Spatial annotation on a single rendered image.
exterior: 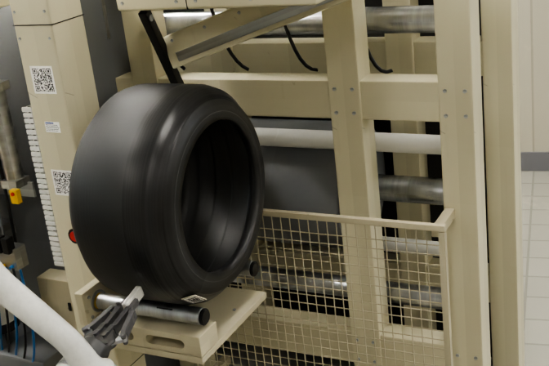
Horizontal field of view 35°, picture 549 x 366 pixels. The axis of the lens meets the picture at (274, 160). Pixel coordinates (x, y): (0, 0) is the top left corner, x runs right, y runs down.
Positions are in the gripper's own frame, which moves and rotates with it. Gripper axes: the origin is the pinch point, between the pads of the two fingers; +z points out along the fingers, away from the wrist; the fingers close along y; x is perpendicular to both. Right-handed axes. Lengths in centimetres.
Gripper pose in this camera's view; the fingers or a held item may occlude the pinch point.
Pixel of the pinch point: (132, 299)
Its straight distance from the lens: 221.4
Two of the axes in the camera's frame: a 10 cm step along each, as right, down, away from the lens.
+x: 2.0, 8.3, 5.2
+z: 4.1, -5.5, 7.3
